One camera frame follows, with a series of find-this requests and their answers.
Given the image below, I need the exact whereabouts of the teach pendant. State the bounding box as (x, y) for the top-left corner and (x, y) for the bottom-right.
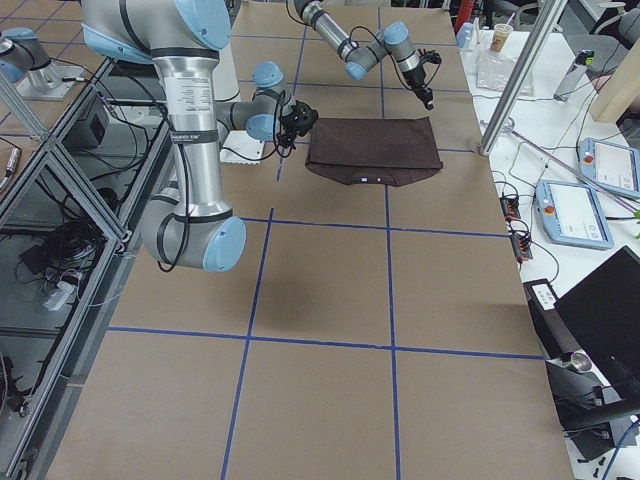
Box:
(578, 138), (639, 199)
(535, 180), (614, 250)

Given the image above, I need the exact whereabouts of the aluminium frame post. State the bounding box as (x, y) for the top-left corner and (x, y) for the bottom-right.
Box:
(478, 0), (568, 156)

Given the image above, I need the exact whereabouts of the aluminium frame rack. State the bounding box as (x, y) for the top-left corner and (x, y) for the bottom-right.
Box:
(1, 61), (169, 479)

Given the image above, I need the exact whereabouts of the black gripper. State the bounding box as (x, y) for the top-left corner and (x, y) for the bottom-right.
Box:
(405, 67), (434, 110)
(277, 100), (319, 148)

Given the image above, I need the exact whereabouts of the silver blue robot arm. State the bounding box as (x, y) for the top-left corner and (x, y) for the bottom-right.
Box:
(293, 1), (441, 110)
(81, 1), (318, 272)

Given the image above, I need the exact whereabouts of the dark brown t-shirt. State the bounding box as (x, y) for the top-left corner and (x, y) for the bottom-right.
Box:
(305, 117), (443, 187)

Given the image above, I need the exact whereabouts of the paper coffee cup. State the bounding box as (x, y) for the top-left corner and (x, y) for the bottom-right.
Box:
(490, 23), (513, 53)

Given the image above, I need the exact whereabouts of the near teach pendant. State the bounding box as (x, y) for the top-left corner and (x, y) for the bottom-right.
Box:
(535, 180), (614, 250)

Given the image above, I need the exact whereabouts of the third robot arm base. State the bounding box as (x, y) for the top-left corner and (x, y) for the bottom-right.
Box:
(1, 27), (85, 101)

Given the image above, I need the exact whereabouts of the far teach pendant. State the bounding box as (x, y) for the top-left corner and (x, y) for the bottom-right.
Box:
(578, 138), (639, 199)

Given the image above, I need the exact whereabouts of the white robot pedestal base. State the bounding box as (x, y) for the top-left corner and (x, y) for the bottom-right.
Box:
(220, 131), (264, 164)

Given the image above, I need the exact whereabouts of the black laptop on stand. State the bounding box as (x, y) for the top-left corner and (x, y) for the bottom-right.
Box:
(524, 247), (639, 460)

